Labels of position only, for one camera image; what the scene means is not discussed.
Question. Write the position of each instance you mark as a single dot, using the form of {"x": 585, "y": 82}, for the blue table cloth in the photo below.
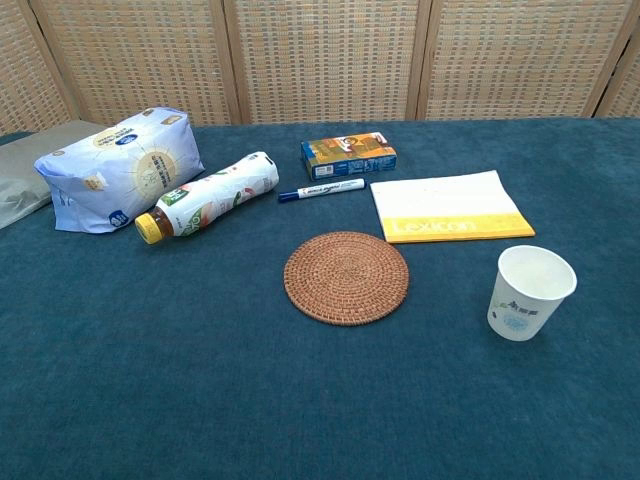
{"x": 200, "y": 380}

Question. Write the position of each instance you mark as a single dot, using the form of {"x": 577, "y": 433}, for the blue whiteboard marker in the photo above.
{"x": 325, "y": 191}

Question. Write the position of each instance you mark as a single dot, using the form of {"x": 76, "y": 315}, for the round woven rattan coaster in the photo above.
{"x": 346, "y": 279}

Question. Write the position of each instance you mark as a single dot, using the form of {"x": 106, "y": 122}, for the tea bottle with yellow cap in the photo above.
{"x": 215, "y": 197}

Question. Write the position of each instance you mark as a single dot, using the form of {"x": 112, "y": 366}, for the blue orange cardboard box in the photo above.
{"x": 350, "y": 155}

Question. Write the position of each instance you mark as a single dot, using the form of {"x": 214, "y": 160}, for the white paper cup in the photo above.
{"x": 525, "y": 300}

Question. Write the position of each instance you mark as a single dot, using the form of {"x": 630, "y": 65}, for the woven folding screen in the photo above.
{"x": 325, "y": 55}

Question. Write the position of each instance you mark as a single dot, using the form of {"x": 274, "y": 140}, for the grey plastic bag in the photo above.
{"x": 25, "y": 170}

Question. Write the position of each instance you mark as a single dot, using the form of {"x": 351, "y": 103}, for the light blue tissue pack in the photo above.
{"x": 120, "y": 170}

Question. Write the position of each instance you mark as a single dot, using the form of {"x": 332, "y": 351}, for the white yellow Lexicon notebook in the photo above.
{"x": 445, "y": 202}

